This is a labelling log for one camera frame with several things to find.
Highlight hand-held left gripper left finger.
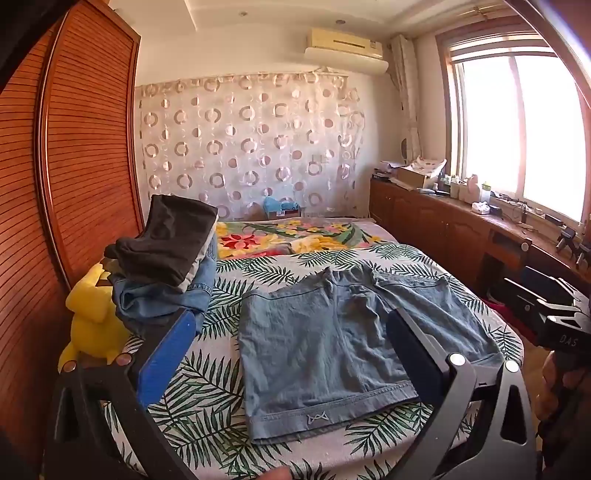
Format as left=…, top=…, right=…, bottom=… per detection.
left=48, top=308, right=199, bottom=480

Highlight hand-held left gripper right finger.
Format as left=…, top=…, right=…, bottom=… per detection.
left=385, top=307, right=541, bottom=480

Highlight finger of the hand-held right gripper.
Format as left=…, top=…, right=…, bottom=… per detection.
left=531, top=300, right=581, bottom=320
left=503, top=276, right=580, bottom=303

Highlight blue denim short pants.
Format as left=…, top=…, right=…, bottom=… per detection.
left=238, top=262, right=505, bottom=445

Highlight dark grey folded pants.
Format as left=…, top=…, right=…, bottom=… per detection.
left=104, top=194, right=219, bottom=287

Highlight person's right hand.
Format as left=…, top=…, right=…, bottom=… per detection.
left=539, top=353, right=572, bottom=422

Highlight person's left hand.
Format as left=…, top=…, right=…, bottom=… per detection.
left=252, top=466, right=293, bottom=480

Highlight bed with leaf sheet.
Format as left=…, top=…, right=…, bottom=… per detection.
left=99, top=242, right=525, bottom=480

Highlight blue folded jeans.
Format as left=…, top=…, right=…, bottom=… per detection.
left=111, top=240, right=218, bottom=337

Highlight yellow plush toy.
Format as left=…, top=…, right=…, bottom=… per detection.
left=58, top=264, right=129, bottom=372

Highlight light grey folded garment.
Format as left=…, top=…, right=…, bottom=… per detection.
left=178, top=225, right=219, bottom=294

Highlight wooden side cabinet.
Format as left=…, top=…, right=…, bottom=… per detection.
left=369, top=178, right=591, bottom=296

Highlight wooden-framed window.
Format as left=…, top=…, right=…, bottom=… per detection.
left=436, top=23, right=591, bottom=232

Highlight white patterned paper bag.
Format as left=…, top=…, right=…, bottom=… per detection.
left=411, top=156, right=448, bottom=174

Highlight cardboard box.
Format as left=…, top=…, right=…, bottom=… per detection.
left=397, top=166, right=437, bottom=189

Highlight blue plush toy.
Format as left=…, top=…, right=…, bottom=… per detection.
left=262, top=196, right=301, bottom=214

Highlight wooden louvered wardrobe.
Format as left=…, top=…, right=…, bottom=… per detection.
left=0, top=0, right=146, bottom=462

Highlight circle-pattern sheer curtain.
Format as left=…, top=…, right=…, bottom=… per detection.
left=134, top=71, right=370, bottom=222

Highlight white patterned window curtain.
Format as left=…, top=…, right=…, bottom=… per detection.
left=390, top=34, right=423, bottom=162

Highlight beige air conditioner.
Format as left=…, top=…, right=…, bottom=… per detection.
left=304, top=28, right=389, bottom=75

